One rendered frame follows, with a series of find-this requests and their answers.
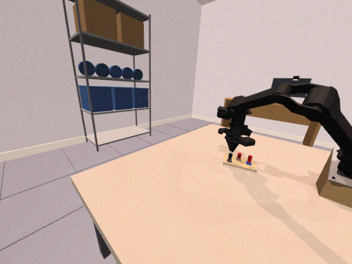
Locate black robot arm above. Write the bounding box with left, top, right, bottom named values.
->
left=217, top=83, right=352, bottom=179

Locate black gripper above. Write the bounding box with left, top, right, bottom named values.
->
left=218, top=122, right=256, bottom=152

